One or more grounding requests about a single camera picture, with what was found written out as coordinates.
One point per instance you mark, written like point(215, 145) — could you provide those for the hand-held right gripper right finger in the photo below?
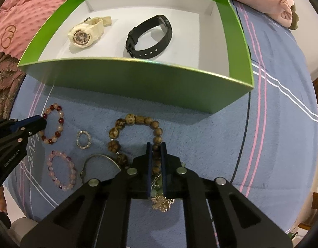
point(163, 171)

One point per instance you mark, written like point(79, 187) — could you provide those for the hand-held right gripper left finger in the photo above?
point(148, 171)

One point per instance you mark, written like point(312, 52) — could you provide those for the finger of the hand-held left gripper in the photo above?
point(29, 122)
point(22, 135)

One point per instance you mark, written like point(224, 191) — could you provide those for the silver bangle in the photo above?
point(97, 156)

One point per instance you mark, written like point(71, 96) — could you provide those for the green cardboard box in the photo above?
point(159, 82)

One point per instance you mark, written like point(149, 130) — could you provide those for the brown fuzzy blanket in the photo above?
point(5, 82)

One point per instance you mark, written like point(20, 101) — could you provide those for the cream wrist watch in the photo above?
point(82, 35)

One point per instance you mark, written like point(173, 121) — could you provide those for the pink dotted blanket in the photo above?
point(32, 13)

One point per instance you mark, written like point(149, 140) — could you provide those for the blue striped bedsheet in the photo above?
point(277, 134)

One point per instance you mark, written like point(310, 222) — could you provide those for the black bangle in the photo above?
point(134, 42)

